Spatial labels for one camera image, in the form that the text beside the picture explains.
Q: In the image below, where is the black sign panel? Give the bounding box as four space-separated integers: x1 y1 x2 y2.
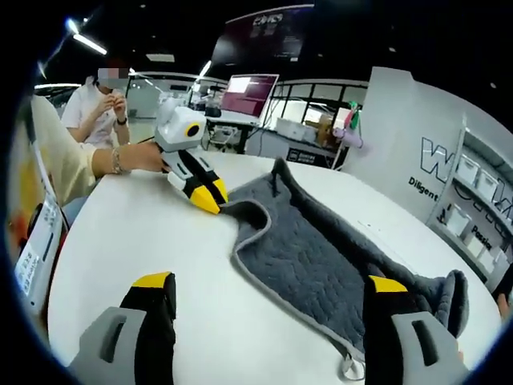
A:
287 147 322 166

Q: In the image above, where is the standing desk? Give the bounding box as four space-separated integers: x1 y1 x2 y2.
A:
203 114 266 156

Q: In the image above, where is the person's left hand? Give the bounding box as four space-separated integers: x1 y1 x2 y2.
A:
119 141 172 175

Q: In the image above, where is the brown cardboard box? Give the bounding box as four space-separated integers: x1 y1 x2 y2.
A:
316 115 342 146

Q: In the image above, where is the grey metal shelving rack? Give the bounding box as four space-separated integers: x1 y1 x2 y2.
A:
426 115 513 282

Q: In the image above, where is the lavender roll with white stand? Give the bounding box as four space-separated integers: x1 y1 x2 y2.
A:
331 127 366 170

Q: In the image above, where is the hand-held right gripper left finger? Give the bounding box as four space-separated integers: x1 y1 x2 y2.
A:
67 271 178 385

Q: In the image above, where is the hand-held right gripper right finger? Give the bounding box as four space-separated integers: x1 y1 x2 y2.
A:
362 274 471 385

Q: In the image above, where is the monitor with purple screen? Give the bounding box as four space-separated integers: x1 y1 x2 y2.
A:
219 73 281 126

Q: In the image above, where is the group of white storage bins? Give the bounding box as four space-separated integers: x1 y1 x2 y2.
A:
444 158 511 274

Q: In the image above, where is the large dark hanging screen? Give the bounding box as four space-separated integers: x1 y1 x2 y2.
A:
209 3 316 66

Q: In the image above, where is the grey towel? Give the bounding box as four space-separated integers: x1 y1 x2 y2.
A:
222 157 471 382

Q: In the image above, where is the white worn device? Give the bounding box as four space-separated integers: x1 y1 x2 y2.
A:
11 199 67 310

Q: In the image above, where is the small red green flag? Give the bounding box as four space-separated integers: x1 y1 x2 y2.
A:
345 99 362 130

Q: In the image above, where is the white table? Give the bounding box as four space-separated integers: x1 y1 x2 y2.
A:
46 153 503 385

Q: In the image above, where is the white lidded plastic crate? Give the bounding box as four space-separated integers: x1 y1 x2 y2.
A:
276 116 318 140

